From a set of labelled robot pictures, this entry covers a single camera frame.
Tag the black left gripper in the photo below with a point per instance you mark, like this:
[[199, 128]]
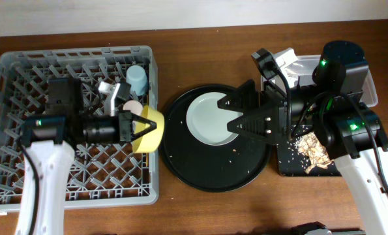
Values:
[[125, 126]]

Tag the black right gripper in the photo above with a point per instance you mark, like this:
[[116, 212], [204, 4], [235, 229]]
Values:
[[279, 117]]

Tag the pink plastic cup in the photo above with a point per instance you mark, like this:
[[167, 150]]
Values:
[[135, 107]]

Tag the yellow bowl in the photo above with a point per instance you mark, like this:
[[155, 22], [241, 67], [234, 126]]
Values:
[[149, 143]]

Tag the blue plastic cup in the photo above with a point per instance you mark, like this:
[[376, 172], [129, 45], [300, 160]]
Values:
[[137, 78]]

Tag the light grey plate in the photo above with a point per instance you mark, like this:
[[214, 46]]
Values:
[[207, 122]]

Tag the white paper napkin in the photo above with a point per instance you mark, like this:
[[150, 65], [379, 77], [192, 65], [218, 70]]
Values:
[[291, 76]]

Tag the food scraps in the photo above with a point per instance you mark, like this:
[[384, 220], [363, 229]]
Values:
[[316, 155]]

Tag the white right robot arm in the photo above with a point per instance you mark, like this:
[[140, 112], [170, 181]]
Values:
[[332, 109]]

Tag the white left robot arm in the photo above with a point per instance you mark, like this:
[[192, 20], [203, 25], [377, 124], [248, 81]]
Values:
[[49, 141]]

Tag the clear plastic waste bin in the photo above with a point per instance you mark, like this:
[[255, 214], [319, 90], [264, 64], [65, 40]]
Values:
[[305, 66]]

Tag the grey plastic dishwasher rack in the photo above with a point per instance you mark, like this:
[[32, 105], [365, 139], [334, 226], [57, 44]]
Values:
[[102, 175]]

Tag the black rectangular tray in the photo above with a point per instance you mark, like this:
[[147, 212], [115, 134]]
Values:
[[290, 162]]

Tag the round black serving tray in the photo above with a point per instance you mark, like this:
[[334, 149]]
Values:
[[204, 167]]

